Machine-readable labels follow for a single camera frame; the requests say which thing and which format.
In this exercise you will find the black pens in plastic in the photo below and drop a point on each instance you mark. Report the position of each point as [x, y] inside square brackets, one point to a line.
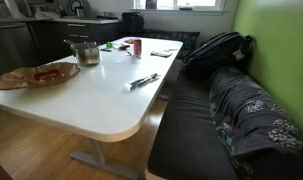
[141, 82]

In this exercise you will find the papers on table far end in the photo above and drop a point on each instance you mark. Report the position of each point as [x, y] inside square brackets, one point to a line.
[163, 53]

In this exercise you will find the white table with grey leg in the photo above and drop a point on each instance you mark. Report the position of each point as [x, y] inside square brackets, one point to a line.
[96, 103]

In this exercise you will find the red soda can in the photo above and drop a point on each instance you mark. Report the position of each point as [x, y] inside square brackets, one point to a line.
[137, 46]

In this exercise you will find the orange snack packet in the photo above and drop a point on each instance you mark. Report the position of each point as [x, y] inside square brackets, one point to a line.
[129, 41]

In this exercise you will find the green round ball toy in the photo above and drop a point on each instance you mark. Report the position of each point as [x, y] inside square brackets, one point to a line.
[109, 45]

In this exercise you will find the small dark flat bar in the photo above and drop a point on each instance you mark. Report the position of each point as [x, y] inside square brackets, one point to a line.
[106, 50]

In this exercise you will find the black backpack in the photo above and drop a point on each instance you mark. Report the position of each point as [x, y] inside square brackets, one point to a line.
[220, 50]

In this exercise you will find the red packet on tray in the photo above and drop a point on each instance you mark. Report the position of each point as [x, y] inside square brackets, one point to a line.
[48, 74]

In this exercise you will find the brown leaf-shaped wooden tray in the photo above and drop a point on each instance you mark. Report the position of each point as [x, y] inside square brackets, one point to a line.
[24, 77]

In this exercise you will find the dark kitchen cabinet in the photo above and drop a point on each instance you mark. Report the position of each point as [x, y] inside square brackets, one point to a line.
[46, 39]

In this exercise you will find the silver pot with handle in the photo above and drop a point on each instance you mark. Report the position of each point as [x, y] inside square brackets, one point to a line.
[86, 54]

